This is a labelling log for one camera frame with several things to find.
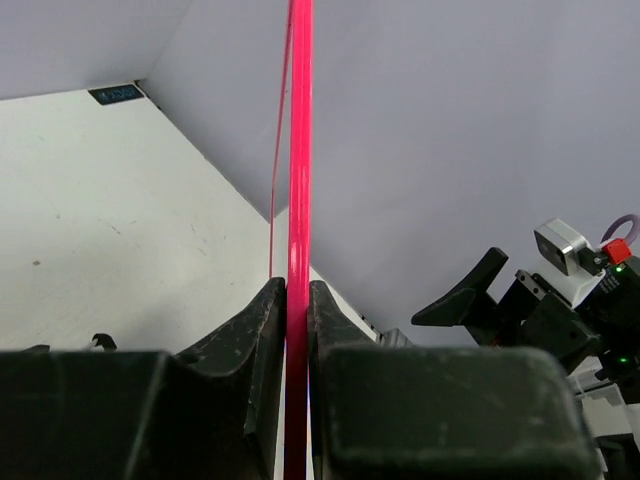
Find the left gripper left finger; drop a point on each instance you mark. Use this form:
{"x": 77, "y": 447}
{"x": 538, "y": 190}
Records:
{"x": 232, "y": 404}

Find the aluminium frame rail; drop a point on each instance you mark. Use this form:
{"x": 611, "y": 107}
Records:
{"x": 393, "y": 338}

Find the pink framed whiteboard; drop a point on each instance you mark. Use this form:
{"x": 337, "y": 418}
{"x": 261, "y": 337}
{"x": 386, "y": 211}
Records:
{"x": 297, "y": 89}

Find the right blue table label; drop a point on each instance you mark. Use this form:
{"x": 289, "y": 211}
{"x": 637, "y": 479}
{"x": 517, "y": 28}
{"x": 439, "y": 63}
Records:
{"x": 116, "y": 94}

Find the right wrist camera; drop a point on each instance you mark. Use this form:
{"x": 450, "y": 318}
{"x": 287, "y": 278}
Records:
{"x": 569, "y": 264}

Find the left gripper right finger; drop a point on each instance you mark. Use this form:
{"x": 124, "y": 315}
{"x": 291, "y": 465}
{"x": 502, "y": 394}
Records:
{"x": 328, "y": 327}

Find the black metal whiteboard stand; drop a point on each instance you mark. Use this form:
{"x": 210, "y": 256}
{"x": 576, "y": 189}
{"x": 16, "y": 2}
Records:
{"x": 99, "y": 341}

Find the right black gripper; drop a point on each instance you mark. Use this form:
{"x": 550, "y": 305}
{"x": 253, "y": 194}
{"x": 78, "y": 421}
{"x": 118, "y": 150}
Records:
{"x": 605, "y": 325}

